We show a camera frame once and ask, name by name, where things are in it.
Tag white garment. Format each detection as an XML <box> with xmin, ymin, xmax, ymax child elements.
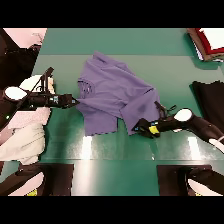
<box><xmin>201</xmin><ymin>27</ymin><xmax>224</xmax><ymax>51</ymax></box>
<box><xmin>0</xmin><ymin>121</ymin><xmax>47</xmax><ymax>165</ymax></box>

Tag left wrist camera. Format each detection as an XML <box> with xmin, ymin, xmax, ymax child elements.
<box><xmin>35</xmin><ymin>66</ymin><xmax>55</xmax><ymax>96</ymax></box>

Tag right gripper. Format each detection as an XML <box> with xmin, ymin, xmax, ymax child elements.
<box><xmin>132</xmin><ymin>118</ymin><xmax>162</xmax><ymax>140</ymax></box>

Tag black garment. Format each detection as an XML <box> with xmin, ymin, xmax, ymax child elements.
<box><xmin>191</xmin><ymin>80</ymin><xmax>224</xmax><ymax>132</ymax></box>

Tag purple T-shirt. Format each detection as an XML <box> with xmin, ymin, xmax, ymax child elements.
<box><xmin>75</xmin><ymin>50</ymin><xmax>165</xmax><ymax>137</ymax></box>

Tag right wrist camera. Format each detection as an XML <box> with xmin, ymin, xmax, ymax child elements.
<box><xmin>154</xmin><ymin>101</ymin><xmax>178</xmax><ymax>120</ymax></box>

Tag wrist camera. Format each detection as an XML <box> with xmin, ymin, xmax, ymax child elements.
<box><xmin>154</xmin><ymin>101</ymin><xmax>178</xmax><ymax>120</ymax></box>
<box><xmin>35</xmin><ymin>66</ymin><xmax>55</xmax><ymax>96</ymax></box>

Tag red garment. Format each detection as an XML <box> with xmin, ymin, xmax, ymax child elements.
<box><xmin>195</xmin><ymin>27</ymin><xmax>224</xmax><ymax>57</ymax></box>

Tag brown garment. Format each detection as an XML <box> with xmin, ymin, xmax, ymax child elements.
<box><xmin>186</xmin><ymin>27</ymin><xmax>224</xmax><ymax>63</ymax></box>

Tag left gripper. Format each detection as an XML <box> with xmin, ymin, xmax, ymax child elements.
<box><xmin>49</xmin><ymin>93</ymin><xmax>81</xmax><ymax>110</ymax></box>

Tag pink garment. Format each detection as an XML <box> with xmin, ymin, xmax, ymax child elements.
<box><xmin>5</xmin><ymin>107</ymin><xmax>52</xmax><ymax>131</ymax></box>

